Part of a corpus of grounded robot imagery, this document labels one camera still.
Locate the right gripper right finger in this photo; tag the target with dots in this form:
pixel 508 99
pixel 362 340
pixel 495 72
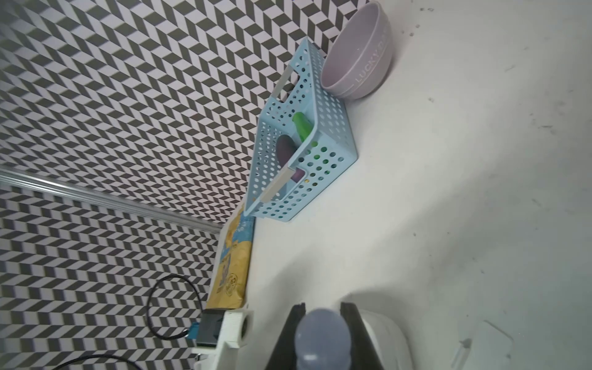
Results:
pixel 363 353

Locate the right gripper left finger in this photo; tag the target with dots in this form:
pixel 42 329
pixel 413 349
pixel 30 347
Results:
pixel 283 356

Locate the white alarm clock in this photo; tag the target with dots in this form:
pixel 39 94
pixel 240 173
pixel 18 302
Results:
pixel 388 340

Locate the yellow blue chips bag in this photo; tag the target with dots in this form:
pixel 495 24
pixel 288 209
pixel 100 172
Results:
pixel 231 278

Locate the purple toy eggplant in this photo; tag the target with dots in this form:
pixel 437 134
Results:
pixel 285 148

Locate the light blue plastic basket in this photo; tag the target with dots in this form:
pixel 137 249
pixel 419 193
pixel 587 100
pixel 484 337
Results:
pixel 327 154

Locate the green toy cucumber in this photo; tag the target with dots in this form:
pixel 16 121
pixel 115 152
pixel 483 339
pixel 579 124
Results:
pixel 304 128

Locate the lilac ceramic bowl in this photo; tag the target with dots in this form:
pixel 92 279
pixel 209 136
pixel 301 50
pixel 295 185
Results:
pixel 359 59

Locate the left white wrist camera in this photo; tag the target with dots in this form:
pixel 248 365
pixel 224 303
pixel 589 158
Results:
pixel 218 337

